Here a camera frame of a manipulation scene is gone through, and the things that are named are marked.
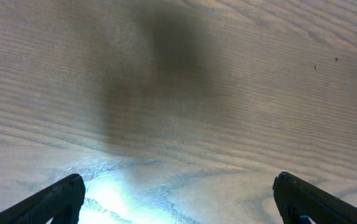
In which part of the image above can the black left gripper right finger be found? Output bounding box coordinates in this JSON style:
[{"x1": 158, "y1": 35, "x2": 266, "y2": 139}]
[{"x1": 272, "y1": 172, "x2": 357, "y2": 224}]

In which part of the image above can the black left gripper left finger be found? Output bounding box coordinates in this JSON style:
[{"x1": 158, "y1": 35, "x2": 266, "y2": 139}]
[{"x1": 0, "y1": 174, "x2": 85, "y2": 224}]

